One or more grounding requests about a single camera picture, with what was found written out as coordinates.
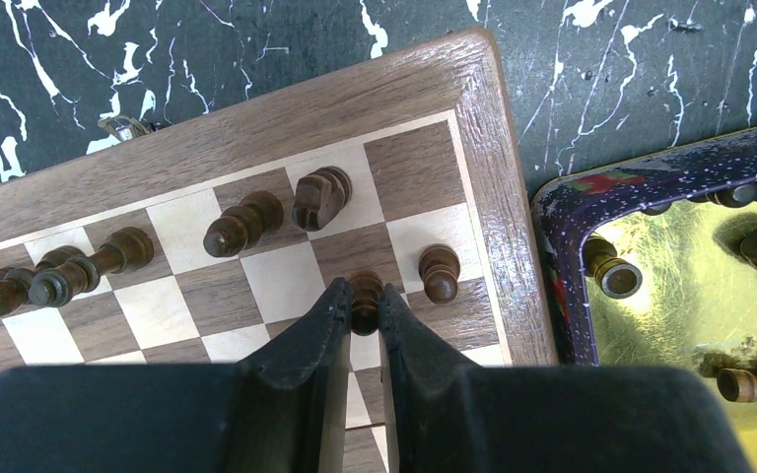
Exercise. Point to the gold tin with dark pieces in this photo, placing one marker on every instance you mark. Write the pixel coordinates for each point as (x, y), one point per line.
(653, 261)

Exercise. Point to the dark knight chess piece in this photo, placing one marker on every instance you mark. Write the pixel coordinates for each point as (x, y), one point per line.
(319, 197)

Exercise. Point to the dark pawn chess piece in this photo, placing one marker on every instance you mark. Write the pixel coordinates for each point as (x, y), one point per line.
(439, 269)

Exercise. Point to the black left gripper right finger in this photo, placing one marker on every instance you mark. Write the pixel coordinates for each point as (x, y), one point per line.
(425, 418)

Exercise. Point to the metal board clasp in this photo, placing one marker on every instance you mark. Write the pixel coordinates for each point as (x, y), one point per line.
(125, 128)

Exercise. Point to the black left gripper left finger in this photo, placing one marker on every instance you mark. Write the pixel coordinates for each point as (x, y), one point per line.
(291, 404)

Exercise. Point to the wooden chess board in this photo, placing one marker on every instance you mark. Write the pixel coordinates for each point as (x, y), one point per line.
(292, 284)

